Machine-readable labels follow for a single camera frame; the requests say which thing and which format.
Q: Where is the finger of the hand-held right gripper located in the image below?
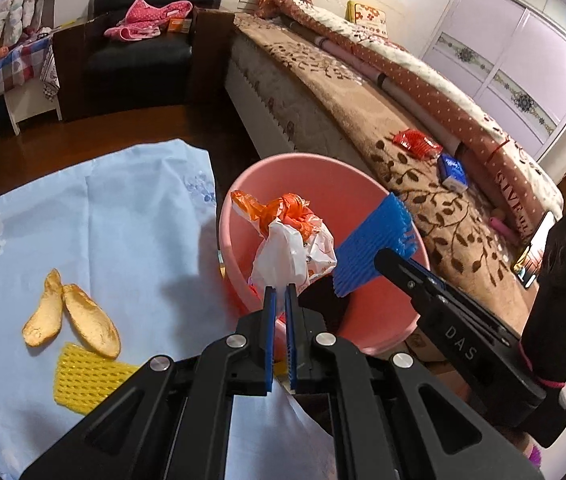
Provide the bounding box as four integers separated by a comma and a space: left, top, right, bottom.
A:
332, 192, 445, 312

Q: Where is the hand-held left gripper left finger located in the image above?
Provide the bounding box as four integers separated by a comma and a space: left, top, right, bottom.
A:
20, 285, 278, 480

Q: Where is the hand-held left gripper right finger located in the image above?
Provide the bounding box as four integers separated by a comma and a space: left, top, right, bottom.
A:
284, 283, 544, 480

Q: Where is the orange and white plastic bag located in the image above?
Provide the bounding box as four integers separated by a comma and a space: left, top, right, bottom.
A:
230, 191, 338, 301

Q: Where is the pink plastic basin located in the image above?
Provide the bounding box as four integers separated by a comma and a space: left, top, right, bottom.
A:
218, 155, 431, 353

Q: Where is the smartphone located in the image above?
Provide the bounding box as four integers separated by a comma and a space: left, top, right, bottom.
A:
512, 210, 556, 288

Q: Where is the blue tissue packet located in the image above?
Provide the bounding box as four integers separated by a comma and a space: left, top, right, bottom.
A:
437, 152, 470, 191

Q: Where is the red snack packet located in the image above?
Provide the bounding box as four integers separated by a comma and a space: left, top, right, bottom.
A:
392, 129, 443, 162

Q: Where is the brown floral blanket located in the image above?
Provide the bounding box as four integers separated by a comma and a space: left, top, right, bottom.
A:
233, 12, 539, 361

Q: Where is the rolled pink mat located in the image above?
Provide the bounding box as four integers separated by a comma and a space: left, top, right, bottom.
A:
288, 20, 469, 158

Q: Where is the light blue tablecloth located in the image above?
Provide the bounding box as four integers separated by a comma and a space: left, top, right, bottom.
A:
0, 139, 334, 480

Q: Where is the polka dot quilt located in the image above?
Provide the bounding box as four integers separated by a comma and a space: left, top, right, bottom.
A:
273, 0, 564, 231

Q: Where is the yellow foam net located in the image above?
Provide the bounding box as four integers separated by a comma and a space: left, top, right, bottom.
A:
54, 342, 140, 415

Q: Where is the white bed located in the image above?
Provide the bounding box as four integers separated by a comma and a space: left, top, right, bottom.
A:
223, 0, 564, 376

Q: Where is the yellow floral pillow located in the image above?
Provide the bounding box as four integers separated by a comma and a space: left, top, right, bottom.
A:
346, 0, 389, 37

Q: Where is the white wardrobe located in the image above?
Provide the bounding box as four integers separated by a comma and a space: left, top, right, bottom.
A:
420, 0, 566, 161

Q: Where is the black leather armchair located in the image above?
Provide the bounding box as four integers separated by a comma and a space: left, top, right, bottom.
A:
53, 0, 236, 121

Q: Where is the pink cloth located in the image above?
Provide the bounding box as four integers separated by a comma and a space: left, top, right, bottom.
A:
104, 0, 194, 42

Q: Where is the white side table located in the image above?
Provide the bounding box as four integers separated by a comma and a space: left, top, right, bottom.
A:
0, 87, 64, 161

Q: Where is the checkered cloth side table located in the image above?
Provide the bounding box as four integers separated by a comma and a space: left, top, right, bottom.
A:
0, 35, 61, 111

